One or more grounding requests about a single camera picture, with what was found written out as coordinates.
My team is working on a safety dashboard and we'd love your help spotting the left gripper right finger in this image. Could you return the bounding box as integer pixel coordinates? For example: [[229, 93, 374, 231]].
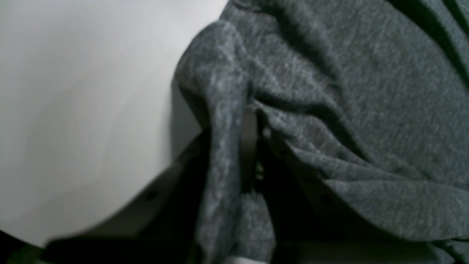
[[256, 112, 279, 191]]

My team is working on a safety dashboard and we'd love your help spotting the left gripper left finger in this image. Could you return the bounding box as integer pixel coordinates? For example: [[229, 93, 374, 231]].
[[240, 108, 258, 193]]

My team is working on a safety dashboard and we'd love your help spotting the grey t-shirt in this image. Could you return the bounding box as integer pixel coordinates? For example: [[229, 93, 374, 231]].
[[174, 0, 468, 264]]

